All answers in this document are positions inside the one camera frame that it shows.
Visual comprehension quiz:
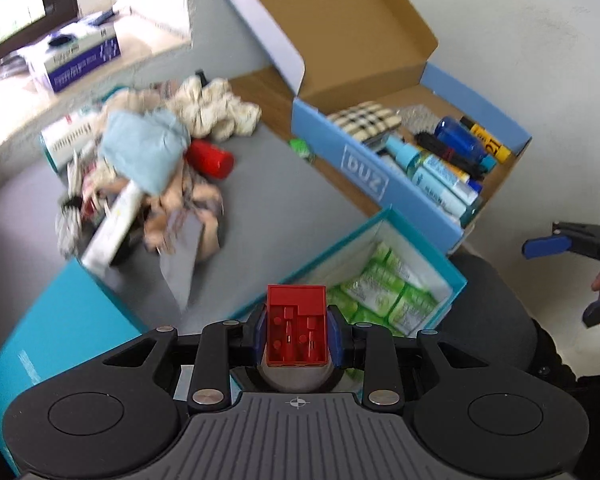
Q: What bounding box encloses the black tape roll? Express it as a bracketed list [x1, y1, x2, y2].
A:
[258, 321, 343, 392]

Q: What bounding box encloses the green tissue packs bundle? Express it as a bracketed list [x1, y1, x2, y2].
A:
[326, 243, 439, 337]

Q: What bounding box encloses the red plastic block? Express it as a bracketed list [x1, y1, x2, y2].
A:
[266, 284, 328, 367]

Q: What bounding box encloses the light blue spray bottle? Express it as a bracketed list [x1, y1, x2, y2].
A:
[385, 136, 481, 228]

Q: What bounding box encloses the yellow black tube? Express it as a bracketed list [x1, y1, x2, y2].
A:
[460, 115, 512, 164]

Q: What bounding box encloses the grey envelope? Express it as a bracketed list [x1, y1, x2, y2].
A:
[159, 209, 204, 310]

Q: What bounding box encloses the dark blue bottle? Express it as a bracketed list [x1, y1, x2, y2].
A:
[434, 116, 496, 174]

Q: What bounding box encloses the open teal box base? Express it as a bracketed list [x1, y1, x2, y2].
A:
[229, 206, 470, 380]

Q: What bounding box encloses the blue cardboard storage box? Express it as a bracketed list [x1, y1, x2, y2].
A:
[227, 0, 531, 254]

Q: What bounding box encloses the teal box lid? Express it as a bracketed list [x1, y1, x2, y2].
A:
[0, 260, 146, 472]

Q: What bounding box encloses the white flat box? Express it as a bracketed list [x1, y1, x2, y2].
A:
[81, 181, 144, 278]

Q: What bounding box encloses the plaid fabric pouch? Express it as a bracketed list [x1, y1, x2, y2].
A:
[327, 101, 401, 142]

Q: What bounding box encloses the red cylinder can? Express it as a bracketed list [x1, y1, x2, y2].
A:
[184, 140, 235, 180]

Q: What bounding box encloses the light blue cloth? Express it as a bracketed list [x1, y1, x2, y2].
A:
[99, 108, 190, 196]

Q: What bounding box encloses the small green packet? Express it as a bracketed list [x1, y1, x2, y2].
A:
[288, 139, 313, 160]

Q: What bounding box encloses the cream patterned cloth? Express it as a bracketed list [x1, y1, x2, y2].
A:
[166, 76, 262, 143]

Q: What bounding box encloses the white wet wipes pack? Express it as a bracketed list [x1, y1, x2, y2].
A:
[40, 112, 98, 174]

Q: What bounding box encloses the blue glove box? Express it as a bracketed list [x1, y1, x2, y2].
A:
[17, 9, 121, 93]

